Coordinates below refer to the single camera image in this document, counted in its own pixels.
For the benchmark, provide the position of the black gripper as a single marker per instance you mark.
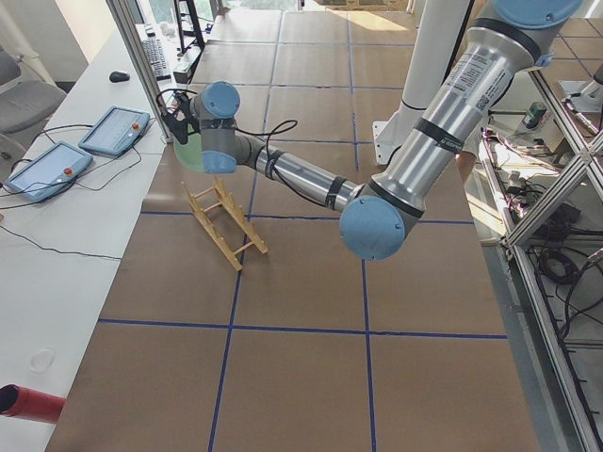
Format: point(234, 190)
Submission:
point(191, 123)

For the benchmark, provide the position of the pale green plate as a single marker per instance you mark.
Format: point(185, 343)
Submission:
point(190, 154)

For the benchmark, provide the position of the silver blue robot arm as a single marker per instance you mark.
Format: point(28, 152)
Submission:
point(460, 67)

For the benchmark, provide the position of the far blue teach pendant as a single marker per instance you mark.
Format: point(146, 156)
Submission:
point(116, 132)

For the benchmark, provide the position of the blue teach pendant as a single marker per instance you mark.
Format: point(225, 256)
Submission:
point(116, 132)
point(50, 172)

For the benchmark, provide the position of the black keyboard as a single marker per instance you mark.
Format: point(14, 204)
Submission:
point(153, 50)

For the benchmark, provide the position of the black computer mouse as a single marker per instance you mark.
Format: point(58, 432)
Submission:
point(118, 77)

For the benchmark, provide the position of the near blue teach pendant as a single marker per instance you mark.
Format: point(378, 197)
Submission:
point(50, 172)

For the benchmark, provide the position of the wooden dish rack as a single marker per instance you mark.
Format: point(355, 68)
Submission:
point(223, 219)

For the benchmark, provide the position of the brown paper table cover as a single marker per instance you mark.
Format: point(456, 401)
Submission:
point(307, 348)

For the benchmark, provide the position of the red cylinder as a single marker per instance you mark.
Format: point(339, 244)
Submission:
point(24, 403)

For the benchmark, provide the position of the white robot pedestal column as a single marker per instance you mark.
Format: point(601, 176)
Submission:
point(439, 36)

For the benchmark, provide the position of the aluminium frame rack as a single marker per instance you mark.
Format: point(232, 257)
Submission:
point(541, 153)

